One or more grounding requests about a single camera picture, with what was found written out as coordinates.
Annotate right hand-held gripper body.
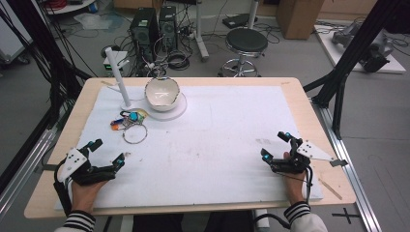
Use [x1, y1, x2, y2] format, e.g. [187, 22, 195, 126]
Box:
[269, 138, 337, 177]

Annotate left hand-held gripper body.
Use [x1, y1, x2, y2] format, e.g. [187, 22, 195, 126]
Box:
[53, 146, 117, 187]

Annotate bunch of keys with ring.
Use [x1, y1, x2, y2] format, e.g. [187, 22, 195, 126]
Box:
[109, 109, 149, 145]

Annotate person's left hand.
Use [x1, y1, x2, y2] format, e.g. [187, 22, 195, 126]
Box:
[71, 179, 109, 215]

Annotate person's right hand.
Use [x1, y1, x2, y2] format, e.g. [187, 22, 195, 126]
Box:
[281, 152, 308, 206]

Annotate thin wooden stick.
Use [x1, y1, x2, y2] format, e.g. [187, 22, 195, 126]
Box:
[318, 178, 343, 201]

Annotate white foam mat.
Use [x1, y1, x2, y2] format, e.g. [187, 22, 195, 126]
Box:
[54, 84, 324, 211]

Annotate white upright pole stand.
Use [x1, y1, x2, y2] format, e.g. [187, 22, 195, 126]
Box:
[104, 46, 143, 112]

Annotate white ceramic bowl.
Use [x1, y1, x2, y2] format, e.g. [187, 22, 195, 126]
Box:
[144, 76, 182, 113]

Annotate white box with green light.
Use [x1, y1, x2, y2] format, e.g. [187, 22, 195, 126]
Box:
[102, 49, 131, 77]

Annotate black round stool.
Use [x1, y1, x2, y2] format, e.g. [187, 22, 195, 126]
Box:
[218, 27, 270, 78]

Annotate person's legs in dark trousers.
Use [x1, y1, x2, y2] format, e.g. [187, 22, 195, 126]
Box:
[132, 211, 255, 232]

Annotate white floor board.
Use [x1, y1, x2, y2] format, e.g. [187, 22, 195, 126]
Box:
[312, 24, 407, 75]

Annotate brown cardboard box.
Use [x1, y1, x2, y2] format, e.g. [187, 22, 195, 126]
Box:
[276, 0, 326, 41]

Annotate grey machine on white board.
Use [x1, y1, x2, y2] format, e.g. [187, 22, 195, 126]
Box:
[331, 21, 395, 73]

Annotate clear plastic sheet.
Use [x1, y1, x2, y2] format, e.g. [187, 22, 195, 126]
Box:
[73, 12, 125, 33]

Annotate large black computer tower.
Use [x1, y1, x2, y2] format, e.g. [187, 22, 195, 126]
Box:
[129, 7, 160, 61]

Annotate flat black case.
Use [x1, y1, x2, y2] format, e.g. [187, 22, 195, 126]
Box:
[221, 13, 259, 30]

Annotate white desk leg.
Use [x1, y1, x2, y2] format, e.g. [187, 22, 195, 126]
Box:
[192, 0, 211, 63]

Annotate small black computer tower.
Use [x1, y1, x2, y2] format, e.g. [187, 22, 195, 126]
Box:
[158, 5, 179, 52]

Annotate white round table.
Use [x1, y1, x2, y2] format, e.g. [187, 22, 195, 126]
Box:
[43, 0, 100, 16]

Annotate right hand-held gripper black cable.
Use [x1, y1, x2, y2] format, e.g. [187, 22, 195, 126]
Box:
[254, 163, 314, 230]

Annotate aluminium rail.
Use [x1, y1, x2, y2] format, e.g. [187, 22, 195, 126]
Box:
[310, 98, 385, 232]
[0, 129, 58, 223]

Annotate white round base plate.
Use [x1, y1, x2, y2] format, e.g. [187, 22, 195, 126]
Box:
[141, 92, 189, 122]

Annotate black metal frame strut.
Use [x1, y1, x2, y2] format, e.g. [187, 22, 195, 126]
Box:
[303, 0, 410, 140]
[0, 0, 93, 130]

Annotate coiled black cables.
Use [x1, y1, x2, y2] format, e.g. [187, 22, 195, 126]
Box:
[165, 49, 191, 72]

